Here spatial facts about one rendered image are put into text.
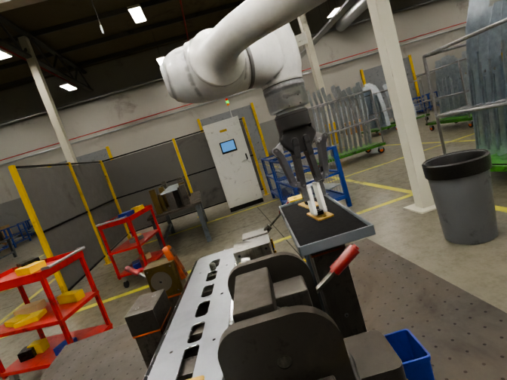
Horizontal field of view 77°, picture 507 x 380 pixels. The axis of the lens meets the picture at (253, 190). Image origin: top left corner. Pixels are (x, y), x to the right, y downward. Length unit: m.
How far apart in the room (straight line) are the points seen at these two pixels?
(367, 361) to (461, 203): 2.71
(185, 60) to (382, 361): 0.54
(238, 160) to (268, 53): 6.41
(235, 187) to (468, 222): 4.97
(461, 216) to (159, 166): 6.40
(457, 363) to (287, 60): 0.83
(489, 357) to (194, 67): 0.94
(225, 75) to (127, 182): 7.56
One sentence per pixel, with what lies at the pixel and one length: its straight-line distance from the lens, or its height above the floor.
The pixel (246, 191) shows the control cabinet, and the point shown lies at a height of 0.36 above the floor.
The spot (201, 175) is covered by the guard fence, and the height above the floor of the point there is 0.96.
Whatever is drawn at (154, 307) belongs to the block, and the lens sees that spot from 0.93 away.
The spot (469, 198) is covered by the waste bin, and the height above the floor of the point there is 0.41.
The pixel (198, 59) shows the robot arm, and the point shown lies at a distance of 0.60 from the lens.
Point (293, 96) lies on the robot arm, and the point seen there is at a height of 1.43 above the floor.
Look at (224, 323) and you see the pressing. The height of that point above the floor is 1.00.
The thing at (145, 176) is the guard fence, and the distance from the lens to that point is 8.00.
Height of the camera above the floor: 1.37
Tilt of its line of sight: 8 degrees down
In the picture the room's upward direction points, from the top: 17 degrees counter-clockwise
